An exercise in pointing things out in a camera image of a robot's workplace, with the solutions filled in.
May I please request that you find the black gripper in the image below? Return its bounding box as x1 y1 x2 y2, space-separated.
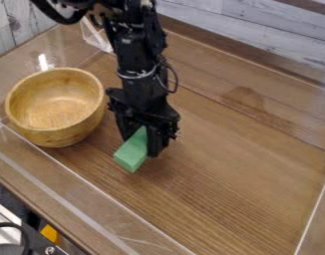
105 71 179 157

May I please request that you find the green rectangular block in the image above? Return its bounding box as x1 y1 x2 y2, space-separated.
113 127 148 173

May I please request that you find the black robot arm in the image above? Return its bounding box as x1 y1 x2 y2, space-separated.
29 0 179 157

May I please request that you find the brown wooden bowl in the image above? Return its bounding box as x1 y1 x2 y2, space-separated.
5 68 105 147

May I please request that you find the yellow and black device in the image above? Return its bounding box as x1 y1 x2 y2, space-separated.
24 211 85 255

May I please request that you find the clear acrylic barrier wall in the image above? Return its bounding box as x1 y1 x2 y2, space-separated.
0 12 325 255

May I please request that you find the clear acrylic corner bracket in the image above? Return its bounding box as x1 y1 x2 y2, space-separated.
80 18 113 53

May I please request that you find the black cable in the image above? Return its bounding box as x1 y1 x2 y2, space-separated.
0 222 32 255

